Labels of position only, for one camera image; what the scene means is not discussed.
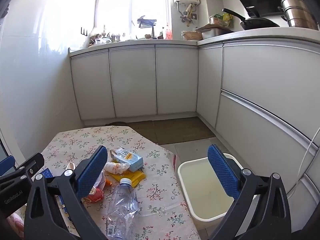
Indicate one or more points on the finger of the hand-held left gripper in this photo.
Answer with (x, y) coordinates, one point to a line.
(6, 165)
(27, 168)

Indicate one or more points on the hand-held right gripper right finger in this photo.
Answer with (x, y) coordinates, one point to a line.
(222, 173)

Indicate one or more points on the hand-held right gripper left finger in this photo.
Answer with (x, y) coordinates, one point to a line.
(92, 171)

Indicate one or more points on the white plastic bin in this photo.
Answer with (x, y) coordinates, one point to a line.
(200, 180)

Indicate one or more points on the white tissue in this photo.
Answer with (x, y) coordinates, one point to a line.
(116, 168)

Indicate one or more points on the blue drink carton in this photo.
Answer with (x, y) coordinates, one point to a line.
(132, 162)

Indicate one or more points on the yellow wrapper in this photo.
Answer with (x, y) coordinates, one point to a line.
(137, 178)

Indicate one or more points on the small orange scrap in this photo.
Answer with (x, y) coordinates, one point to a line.
(108, 182)

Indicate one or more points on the floral tablecloth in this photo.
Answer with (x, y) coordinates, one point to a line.
(75, 140)

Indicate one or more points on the clear crushed plastic bottle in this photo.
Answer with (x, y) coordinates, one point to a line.
(122, 205)

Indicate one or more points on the brown floor mat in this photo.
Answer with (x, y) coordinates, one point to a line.
(182, 130)

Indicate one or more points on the olive floor mat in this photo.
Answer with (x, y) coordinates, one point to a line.
(143, 131)

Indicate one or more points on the white stove-side kitchen cabinet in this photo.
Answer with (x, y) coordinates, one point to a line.
(262, 85)

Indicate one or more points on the white window-side kitchen cabinet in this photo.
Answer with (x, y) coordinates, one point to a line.
(135, 80)

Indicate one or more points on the group of small ornaments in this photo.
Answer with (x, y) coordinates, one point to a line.
(105, 38)

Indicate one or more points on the white kitchen countertop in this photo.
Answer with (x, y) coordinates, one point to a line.
(225, 38)

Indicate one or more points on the metal tray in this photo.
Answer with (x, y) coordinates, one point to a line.
(215, 33)

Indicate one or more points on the woven basket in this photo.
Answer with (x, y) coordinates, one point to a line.
(191, 36)

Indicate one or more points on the red bottle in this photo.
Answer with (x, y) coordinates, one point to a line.
(169, 33)

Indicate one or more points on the black frying pan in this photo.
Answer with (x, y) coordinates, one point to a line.
(260, 23)

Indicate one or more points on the green and yellow snack packets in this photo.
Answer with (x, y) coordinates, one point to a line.
(222, 18)

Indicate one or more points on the dish rack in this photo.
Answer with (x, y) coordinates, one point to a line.
(147, 22)

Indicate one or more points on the pipes and hanging tools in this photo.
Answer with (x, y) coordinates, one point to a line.
(187, 12)

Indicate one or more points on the kitchen window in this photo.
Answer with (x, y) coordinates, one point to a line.
(125, 5)

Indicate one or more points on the stainless steel pot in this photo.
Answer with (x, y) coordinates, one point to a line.
(298, 12)

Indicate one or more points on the black wall hook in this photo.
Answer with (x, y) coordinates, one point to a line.
(84, 32)

